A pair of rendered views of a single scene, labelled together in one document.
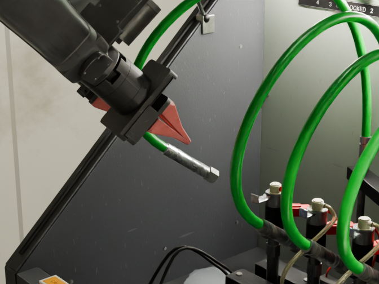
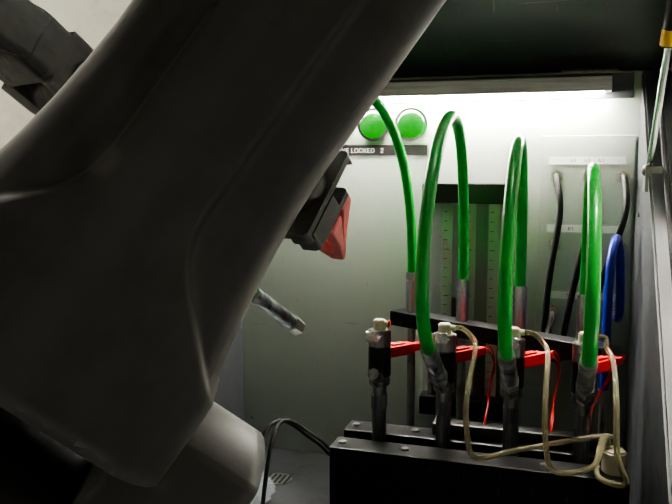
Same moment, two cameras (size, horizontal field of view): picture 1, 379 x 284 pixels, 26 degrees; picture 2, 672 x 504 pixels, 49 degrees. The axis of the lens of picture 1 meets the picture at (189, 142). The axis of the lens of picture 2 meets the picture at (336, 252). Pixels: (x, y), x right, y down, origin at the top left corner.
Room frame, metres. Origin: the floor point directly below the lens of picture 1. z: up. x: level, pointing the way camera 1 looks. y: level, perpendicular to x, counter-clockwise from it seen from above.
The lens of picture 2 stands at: (0.38, 0.41, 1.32)
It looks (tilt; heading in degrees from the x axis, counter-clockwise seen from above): 7 degrees down; 327
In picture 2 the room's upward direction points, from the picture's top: straight up
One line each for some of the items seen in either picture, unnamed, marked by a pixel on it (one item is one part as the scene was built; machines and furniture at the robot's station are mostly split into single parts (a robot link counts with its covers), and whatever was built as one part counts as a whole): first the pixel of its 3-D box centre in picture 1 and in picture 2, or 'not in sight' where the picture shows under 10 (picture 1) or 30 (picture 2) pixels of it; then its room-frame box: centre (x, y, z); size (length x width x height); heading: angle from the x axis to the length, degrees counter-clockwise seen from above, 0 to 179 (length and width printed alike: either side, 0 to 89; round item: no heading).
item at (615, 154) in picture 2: not in sight; (584, 242); (1.08, -0.48, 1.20); 0.13 x 0.03 x 0.31; 40
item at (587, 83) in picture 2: not in sight; (422, 89); (1.27, -0.33, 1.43); 0.54 x 0.03 x 0.02; 40
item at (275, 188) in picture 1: (276, 192); (381, 330); (1.09, -0.12, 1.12); 0.02 x 0.02 x 0.03
